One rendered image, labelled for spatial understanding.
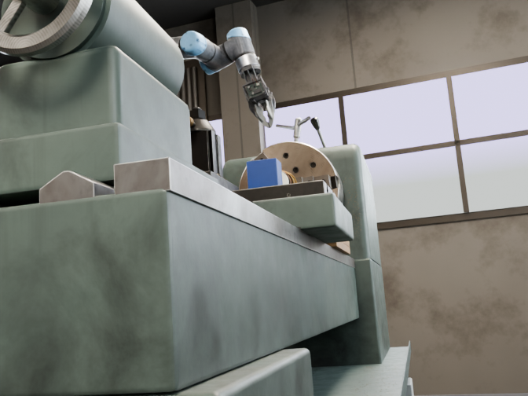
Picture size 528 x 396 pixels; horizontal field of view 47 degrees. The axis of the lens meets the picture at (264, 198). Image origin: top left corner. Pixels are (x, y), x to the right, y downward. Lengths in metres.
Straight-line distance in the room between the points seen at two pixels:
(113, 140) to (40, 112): 0.13
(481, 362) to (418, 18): 2.43
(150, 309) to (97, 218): 0.09
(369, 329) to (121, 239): 1.51
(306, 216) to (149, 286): 0.60
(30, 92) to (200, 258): 0.28
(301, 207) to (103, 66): 0.50
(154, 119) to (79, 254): 0.26
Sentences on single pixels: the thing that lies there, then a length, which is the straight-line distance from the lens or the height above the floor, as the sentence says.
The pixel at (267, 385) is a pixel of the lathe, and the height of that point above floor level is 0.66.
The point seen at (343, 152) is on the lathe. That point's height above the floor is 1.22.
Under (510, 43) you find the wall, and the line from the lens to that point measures 4.61.
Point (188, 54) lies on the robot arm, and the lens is 2.06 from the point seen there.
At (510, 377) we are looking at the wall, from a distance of 4.33.
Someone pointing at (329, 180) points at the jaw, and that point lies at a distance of 1.81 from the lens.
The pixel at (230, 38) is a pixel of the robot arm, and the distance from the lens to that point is 2.14.
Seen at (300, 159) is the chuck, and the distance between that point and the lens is 1.87.
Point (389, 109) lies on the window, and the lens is 4.50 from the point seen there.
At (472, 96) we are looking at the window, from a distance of 4.47.
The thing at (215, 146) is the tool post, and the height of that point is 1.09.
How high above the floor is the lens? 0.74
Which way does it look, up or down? 10 degrees up
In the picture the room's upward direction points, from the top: 4 degrees counter-clockwise
